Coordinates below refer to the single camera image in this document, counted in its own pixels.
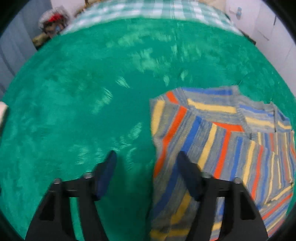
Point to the blue wall fixture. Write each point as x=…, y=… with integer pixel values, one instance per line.
x=238, y=12

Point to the beige folded garment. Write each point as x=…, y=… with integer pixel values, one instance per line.
x=2, y=110

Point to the green checked bed sheet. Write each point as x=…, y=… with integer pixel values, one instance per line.
x=138, y=10

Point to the wrapped red flower bundle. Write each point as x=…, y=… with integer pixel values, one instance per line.
x=54, y=20

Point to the yellow patterned item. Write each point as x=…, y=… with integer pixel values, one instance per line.
x=40, y=39

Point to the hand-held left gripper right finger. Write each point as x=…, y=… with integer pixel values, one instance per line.
x=190, y=178

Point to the grey curtain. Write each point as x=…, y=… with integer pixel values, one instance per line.
x=13, y=46

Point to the white wardrobe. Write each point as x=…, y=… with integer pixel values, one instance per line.
x=277, y=46

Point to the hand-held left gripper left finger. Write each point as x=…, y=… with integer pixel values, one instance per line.
x=105, y=173

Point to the striped knit sweater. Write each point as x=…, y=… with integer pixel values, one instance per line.
x=219, y=143

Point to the green velvet blanket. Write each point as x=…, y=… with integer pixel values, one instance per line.
x=92, y=92

